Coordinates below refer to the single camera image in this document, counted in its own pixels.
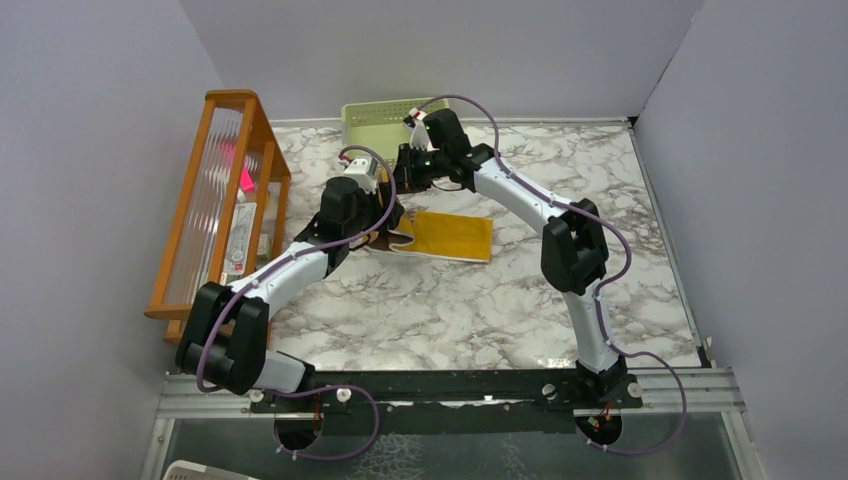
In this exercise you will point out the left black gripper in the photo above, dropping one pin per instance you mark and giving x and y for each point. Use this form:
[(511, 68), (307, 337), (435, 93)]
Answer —
[(373, 199)]

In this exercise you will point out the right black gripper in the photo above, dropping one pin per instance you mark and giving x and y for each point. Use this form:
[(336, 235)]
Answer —
[(404, 179)]

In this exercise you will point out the yellow towel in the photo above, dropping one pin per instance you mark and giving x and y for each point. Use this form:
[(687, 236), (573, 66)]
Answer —
[(437, 235)]

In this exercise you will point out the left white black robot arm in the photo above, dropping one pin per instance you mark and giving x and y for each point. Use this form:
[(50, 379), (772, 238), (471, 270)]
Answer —
[(225, 341)]

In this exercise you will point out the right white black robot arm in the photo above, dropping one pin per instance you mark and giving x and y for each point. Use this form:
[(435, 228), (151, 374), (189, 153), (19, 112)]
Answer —
[(574, 250)]

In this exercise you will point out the light green plastic basket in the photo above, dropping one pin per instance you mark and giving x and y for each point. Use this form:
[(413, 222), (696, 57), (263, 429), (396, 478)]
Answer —
[(378, 125)]

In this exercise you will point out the wooden rack with clear panel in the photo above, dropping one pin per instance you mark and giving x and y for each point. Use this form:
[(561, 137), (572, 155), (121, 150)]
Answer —
[(213, 236)]

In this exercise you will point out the pink object in rack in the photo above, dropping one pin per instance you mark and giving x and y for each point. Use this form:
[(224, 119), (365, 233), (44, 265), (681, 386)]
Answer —
[(247, 185)]

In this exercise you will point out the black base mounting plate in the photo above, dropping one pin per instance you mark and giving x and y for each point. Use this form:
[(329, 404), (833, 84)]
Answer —
[(357, 403)]

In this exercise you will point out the white basket corner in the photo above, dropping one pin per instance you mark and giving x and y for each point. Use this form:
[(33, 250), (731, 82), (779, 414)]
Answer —
[(186, 470)]

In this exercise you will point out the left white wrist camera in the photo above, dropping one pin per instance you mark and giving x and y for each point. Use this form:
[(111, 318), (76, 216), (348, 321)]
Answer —
[(366, 172)]

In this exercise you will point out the aluminium frame rail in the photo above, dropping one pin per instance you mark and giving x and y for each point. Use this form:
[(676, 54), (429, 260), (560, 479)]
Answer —
[(692, 425)]

